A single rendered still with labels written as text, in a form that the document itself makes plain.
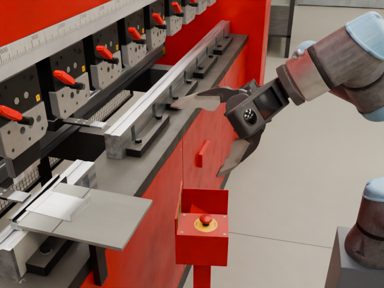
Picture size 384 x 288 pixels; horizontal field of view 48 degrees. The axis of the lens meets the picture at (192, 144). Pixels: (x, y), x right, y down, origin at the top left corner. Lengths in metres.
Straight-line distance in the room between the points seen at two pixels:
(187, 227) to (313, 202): 1.60
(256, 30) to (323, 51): 2.31
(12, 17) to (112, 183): 0.64
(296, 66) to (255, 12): 2.28
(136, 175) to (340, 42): 0.89
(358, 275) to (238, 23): 2.06
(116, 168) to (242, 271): 1.08
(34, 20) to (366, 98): 0.67
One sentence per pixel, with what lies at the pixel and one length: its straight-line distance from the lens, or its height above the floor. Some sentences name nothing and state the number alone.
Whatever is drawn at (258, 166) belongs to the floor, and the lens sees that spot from 3.11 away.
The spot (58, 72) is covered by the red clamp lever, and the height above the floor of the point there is 1.31.
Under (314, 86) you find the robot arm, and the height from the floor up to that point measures 1.40.
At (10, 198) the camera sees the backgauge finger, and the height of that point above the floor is 1.01.
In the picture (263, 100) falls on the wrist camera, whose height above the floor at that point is 1.38.
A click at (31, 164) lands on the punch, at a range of 1.08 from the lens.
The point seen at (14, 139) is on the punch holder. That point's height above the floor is 1.21.
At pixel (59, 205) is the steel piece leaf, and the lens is 1.10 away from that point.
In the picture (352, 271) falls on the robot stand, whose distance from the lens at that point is 1.30.
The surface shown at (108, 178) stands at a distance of 1.40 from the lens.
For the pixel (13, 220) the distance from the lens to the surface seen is 1.10.
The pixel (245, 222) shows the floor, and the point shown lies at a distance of 2.60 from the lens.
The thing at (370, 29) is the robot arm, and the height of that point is 1.49.
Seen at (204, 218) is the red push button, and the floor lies 0.81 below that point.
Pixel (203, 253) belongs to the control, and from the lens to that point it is 1.35.
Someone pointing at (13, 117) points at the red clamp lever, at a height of 1.28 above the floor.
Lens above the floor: 1.64
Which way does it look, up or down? 29 degrees down
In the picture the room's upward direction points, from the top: straight up
